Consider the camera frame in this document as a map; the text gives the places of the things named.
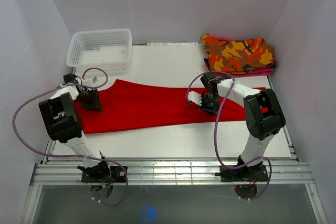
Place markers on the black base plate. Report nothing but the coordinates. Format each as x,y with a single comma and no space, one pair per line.
245,174
117,175

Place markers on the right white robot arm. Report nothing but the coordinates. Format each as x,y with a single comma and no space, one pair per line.
263,116

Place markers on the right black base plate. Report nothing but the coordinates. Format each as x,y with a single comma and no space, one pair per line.
245,174

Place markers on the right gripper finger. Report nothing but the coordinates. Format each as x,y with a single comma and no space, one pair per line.
205,108
213,110

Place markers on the white perforated plastic basket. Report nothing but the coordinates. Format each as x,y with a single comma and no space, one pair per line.
110,50

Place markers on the orange camouflage folded trousers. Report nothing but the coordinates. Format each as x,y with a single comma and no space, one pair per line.
236,51

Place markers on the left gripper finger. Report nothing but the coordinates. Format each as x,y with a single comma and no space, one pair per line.
96,103
92,106

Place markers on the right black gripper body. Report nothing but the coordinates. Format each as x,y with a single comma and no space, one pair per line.
210,103

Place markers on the aluminium frame rail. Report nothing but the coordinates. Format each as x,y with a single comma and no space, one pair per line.
168,173

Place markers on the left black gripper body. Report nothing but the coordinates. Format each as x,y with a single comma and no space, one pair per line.
87,96

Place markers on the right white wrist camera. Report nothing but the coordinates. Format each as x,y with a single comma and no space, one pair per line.
194,97

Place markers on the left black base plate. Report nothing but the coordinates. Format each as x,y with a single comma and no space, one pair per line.
117,175

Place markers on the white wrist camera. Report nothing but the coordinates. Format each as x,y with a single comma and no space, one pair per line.
194,97
89,81

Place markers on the red trousers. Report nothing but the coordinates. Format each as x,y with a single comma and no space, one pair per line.
129,106

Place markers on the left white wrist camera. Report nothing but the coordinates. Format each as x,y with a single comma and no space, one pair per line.
89,81

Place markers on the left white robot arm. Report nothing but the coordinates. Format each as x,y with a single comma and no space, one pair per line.
64,124

